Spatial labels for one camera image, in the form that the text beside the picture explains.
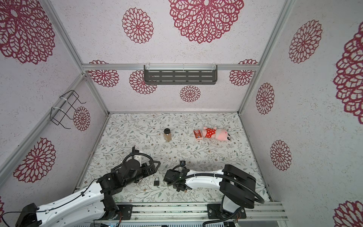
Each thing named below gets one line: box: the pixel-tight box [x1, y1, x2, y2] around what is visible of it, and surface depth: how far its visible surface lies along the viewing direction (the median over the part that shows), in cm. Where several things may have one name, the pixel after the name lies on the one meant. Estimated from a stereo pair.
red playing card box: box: [192, 128, 204, 140], surface depth 106 cm
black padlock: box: [153, 176, 160, 187], surface depth 85 cm
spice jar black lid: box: [164, 128, 172, 142], surface depth 99 cm
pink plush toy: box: [202, 126, 231, 141], surface depth 102 cm
